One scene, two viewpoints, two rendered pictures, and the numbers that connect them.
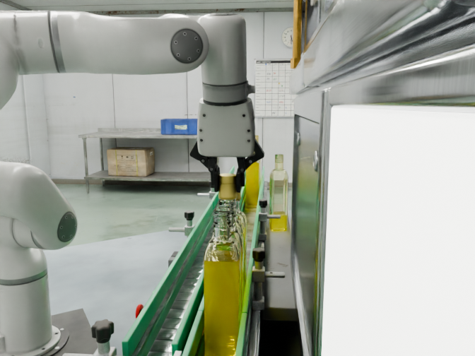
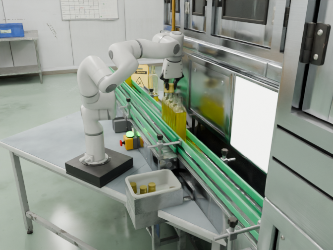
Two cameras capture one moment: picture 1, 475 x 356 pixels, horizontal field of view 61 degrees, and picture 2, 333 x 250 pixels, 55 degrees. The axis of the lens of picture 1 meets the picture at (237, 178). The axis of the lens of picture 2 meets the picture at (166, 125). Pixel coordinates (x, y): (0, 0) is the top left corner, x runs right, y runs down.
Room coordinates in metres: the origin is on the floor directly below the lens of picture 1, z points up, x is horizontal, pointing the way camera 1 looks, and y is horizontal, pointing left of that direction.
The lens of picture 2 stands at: (-0.72, 0.73, 1.62)
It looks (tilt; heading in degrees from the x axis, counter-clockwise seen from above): 22 degrees down; 335
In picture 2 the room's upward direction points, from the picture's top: straight up
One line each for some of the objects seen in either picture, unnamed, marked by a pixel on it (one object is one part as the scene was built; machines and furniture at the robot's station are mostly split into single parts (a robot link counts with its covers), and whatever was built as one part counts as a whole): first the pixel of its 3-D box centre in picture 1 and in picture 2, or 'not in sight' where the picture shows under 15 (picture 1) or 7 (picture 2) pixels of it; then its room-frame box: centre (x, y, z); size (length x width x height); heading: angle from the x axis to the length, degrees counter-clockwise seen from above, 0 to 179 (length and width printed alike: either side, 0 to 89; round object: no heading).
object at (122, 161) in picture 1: (131, 161); not in sight; (6.21, 1.63, 0.45); 0.62 x 0.44 x 0.40; 80
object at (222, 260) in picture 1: (223, 299); (179, 125); (0.63, 0.02, 0.99); 0.06 x 0.06 x 0.21; 85
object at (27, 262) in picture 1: (22, 237); (94, 117); (0.77, 0.43, 1.05); 0.13 x 0.10 x 0.16; 75
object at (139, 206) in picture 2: not in sight; (158, 190); (0.40, 0.24, 0.79); 0.27 x 0.17 x 0.08; 85
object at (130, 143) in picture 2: not in sight; (130, 142); (0.95, 0.19, 0.79); 0.07 x 0.07 x 0.07; 85
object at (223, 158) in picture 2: not in sight; (227, 162); (0.26, -0.02, 0.94); 0.07 x 0.04 x 0.13; 85
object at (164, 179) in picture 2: not in sight; (152, 189); (0.41, 0.27, 0.80); 0.22 x 0.17 x 0.09; 85
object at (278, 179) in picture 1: (278, 192); (153, 84); (1.36, -0.14, 1.01); 0.06 x 0.06 x 0.26; 5
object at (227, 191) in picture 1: (227, 186); (170, 88); (0.74, 0.02, 1.16); 0.04 x 0.04 x 0.04
